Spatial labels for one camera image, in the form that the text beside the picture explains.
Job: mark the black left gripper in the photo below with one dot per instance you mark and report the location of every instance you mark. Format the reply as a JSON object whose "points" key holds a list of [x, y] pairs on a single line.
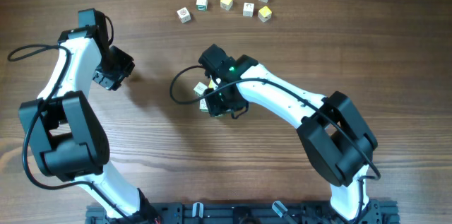
{"points": [[113, 83]]}

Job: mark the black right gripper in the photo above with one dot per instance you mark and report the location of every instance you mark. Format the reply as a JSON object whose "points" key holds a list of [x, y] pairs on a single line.
{"points": [[216, 109]]}

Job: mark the yellow top letter block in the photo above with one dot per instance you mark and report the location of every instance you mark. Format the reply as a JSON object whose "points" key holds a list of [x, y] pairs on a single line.
{"points": [[212, 84]]}

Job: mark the white block green J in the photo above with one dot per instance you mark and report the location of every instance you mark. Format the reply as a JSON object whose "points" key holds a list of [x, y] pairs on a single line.
{"points": [[203, 105]]}

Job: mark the plain white picture block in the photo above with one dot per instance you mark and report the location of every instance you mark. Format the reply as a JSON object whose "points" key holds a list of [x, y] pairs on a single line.
{"points": [[200, 88]]}

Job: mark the white block red side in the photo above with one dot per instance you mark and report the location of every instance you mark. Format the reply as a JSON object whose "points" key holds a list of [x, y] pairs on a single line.
{"points": [[248, 9]]}

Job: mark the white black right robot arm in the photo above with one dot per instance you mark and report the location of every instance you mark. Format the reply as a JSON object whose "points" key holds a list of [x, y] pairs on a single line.
{"points": [[338, 142]]}

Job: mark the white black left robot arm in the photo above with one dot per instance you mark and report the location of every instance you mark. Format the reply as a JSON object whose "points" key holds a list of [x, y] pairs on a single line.
{"points": [[65, 144]]}

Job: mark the white block brown drawing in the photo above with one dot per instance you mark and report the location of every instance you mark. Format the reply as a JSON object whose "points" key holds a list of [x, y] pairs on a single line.
{"points": [[184, 15]]}

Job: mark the yellow top block red mark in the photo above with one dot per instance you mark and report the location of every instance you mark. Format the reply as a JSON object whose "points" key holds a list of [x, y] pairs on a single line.
{"points": [[264, 14]]}

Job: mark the yellow top plain block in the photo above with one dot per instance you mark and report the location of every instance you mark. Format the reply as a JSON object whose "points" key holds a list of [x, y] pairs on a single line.
{"points": [[226, 4]]}

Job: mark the white block green side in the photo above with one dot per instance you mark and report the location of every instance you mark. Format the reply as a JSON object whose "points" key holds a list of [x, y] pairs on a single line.
{"points": [[202, 5]]}

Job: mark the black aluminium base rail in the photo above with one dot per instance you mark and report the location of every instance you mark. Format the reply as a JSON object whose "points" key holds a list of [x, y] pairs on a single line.
{"points": [[375, 212]]}

